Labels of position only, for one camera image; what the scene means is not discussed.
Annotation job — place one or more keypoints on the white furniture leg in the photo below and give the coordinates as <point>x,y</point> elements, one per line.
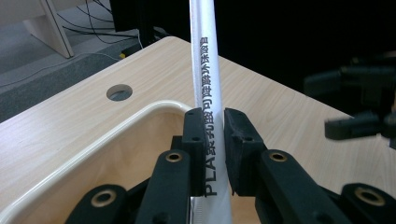
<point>51,28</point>

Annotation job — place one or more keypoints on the cream plastic tray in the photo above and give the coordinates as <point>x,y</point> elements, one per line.
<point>134,155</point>

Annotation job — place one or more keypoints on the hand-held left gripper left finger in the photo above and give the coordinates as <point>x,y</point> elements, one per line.
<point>196,155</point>

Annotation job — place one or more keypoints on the black equipment stand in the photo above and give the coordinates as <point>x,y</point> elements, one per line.
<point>137,15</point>

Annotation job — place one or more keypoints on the white straw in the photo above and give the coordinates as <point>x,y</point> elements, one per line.
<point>205,62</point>

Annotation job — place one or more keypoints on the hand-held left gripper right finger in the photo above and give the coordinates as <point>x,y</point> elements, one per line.
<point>241,155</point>

